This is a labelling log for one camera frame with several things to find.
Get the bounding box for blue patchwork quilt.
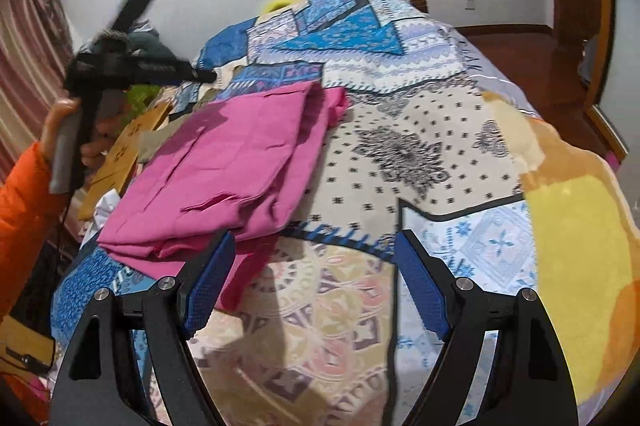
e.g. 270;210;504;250
50;0;546;426

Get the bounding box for striped pink curtain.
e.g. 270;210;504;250
0;0;81;167

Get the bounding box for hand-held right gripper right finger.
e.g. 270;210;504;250
392;228;581;426

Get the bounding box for yellow curved cushion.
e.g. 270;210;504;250
260;0;299;14

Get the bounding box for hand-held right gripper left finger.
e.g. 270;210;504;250
50;231;237;426

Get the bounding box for wooden door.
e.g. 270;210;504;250
537;0;631;161

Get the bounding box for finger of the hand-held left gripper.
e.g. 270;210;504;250
184;66;219;85

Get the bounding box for person's left forearm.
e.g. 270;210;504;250
0;141;71;323

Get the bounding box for person's left hand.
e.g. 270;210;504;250
41;97;123;170

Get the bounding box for frosted wardrobe sliding door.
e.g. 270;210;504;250
607;0;640;167

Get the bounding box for yellow fleece blanket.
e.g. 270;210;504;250
482;90;640;407

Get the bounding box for olive green pants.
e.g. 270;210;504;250
136;126;173;165

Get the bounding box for pink pants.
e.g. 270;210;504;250
96;82;351;311

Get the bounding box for white crumpled cloth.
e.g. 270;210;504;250
82;191;123;247

